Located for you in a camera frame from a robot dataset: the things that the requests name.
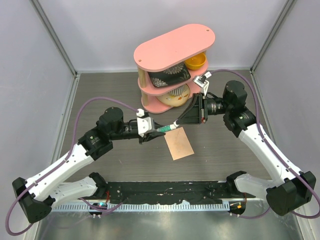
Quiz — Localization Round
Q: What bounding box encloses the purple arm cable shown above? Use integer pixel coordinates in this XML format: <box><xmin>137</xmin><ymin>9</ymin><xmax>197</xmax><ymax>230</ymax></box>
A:
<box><xmin>4</xmin><ymin>96</ymin><xmax>141</xmax><ymax>237</ymax></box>
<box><xmin>208</xmin><ymin>69</ymin><xmax>320</xmax><ymax>220</ymax></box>

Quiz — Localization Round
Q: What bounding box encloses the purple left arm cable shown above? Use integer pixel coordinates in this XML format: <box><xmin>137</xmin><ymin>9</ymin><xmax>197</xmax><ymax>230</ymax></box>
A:
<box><xmin>4</xmin><ymin>96</ymin><xmax>141</xmax><ymax>237</ymax></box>

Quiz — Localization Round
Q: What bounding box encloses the aluminium frame rail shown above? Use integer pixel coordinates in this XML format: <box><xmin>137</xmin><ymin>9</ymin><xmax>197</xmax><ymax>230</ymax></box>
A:
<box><xmin>249</xmin><ymin>0</ymin><xmax>297</xmax><ymax>75</ymax></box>
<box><xmin>28</xmin><ymin>0</ymin><xmax>81</xmax><ymax>81</ymax></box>

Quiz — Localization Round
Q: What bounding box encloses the yellow bowl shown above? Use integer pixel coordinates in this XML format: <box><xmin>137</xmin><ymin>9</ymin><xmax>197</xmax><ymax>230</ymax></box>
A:
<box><xmin>184</xmin><ymin>52</ymin><xmax>207</xmax><ymax>70</ymax></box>

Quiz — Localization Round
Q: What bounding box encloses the aluminium frame rail right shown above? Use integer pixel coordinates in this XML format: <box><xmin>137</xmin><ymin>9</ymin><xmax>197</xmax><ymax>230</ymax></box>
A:
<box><xmin>249</xmin><ymin>0</ymin><xmax>297</xmax><ymax>75</ymax></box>

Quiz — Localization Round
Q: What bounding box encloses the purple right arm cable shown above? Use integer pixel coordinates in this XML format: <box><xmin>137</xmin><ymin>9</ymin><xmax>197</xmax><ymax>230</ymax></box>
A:
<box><xmin>208</xmin><ymin>69</ymin><xmax>320</xmax><ymax>220</ymax></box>

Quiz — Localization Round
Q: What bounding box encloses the beige patterned plate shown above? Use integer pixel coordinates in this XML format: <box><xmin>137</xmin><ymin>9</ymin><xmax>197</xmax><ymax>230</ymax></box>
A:
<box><xmin>156</xmin><ymin>84</ymin><xmax>191</xmax><ymax>107</ymax></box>

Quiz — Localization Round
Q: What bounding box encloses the aluminium frame rail left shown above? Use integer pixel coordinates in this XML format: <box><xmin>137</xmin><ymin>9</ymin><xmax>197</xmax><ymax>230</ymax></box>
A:
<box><xmin>28</xmin><ymin>0</ymin><xmax>81</xmax><ymax>81</ymax></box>

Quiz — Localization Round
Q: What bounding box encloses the white slotted cable duct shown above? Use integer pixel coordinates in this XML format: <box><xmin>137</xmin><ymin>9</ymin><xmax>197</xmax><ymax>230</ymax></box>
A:
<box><xmin>52</xmin><ymin>201</ymin><xmax>230</xmax><ymax>214</ymax></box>

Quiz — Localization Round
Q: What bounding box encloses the pink envelope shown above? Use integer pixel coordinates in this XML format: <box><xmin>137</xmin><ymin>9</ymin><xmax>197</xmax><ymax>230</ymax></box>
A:
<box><xmin>164</xmin><ymin>127</ymin><xmax>194</xmax><ymax>161</ymax></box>

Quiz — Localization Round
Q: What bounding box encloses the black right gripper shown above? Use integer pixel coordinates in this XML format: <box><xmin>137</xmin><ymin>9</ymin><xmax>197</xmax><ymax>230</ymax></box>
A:
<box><xmin>176</xmin><ymin>93</ymin><xmax>232</xmax><ymax>126</ymax></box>

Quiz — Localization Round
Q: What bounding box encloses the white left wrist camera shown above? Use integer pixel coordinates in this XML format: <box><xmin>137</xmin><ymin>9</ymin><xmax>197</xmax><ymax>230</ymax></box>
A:
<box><xmin>136</xmin><ymin>108</ymin><xmax>156</xmax><ymax>137</ymax></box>

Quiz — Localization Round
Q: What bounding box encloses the pink three-tier shelf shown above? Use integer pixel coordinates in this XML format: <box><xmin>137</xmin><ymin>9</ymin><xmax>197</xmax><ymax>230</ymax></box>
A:
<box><xmin>133</xmin><ymin>23</ymin><xmax>216</xmax><ymax>114</ymax></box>

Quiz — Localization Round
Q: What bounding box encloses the black floral plate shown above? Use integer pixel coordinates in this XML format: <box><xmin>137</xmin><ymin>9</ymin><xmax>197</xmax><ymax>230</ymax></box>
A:
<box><xmin>148</xmin><ymin>62</ymin><xmax>191</xmax><ymax>88</ymax></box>

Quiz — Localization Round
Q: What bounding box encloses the striped small bowl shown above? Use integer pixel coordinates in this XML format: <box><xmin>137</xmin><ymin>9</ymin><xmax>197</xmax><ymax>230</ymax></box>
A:
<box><xmin>168</xmin><ymin>85</ymin><xmax>185</xmax><ymax>97</ymax></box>

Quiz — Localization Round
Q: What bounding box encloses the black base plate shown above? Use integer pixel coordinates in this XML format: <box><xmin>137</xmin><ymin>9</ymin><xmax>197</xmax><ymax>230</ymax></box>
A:
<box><xmin>77</xmin><ymin>180</ymin><xmax>248</xmax><ymax>205</ymax></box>

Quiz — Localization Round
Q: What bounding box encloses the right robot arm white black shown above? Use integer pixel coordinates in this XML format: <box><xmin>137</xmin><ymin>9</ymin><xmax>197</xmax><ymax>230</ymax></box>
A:
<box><xmin>175</xmin><ymin>77</ymin><xmax>316</xmax><ymax>216</ymax></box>

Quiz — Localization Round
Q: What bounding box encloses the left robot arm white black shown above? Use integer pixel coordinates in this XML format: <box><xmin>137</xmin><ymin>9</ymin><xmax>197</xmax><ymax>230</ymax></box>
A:
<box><xmin>12</xmin><ymin>107</ymin><xmax>164</xmax><ymax>224</ymax></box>

